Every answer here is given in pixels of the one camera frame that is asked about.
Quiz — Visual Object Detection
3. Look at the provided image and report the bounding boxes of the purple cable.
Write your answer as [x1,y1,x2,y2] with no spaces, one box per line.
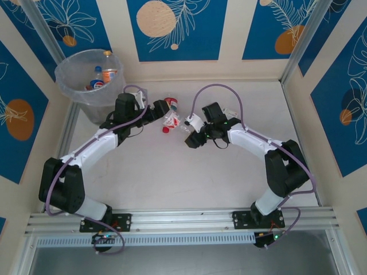
[44,84,150,256]
[191,83,318,250]

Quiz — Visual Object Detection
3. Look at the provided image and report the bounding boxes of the orange label gold cap bottle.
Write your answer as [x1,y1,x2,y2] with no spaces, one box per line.
[100,50,119,84]

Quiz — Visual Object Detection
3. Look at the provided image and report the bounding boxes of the clear plastic waste bin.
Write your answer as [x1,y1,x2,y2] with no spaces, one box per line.
[54,48,126,124]

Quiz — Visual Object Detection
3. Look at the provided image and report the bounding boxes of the small circuit board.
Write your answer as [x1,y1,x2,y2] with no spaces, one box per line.
[91,232,117,245]
[253,232,280,249]

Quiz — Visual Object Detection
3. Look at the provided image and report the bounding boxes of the crushed clear white label bottle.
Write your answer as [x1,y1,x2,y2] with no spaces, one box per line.
[220,105,240,120]

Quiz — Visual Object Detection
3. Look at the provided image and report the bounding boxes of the red cap plastic bottle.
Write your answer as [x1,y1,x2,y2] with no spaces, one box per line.
[162,96,182,135]

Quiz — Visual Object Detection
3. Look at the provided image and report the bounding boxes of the white slotted cable duct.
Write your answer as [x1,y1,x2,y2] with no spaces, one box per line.
[36,231,256,248]

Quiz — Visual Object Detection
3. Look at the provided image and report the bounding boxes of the aluminium frame post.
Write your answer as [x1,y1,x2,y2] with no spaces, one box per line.
[280,0,336,85]
[19,0,66,62]

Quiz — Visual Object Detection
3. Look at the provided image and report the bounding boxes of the blue label plastic bottle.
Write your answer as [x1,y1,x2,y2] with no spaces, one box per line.
[89,65,106,90]

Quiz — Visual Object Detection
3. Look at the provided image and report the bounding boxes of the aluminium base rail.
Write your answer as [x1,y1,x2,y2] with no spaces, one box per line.
[24,206,341,238]

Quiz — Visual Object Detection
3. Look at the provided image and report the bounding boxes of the aluminium table edge rail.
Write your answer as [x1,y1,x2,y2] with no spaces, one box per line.
[54,103,80,171]

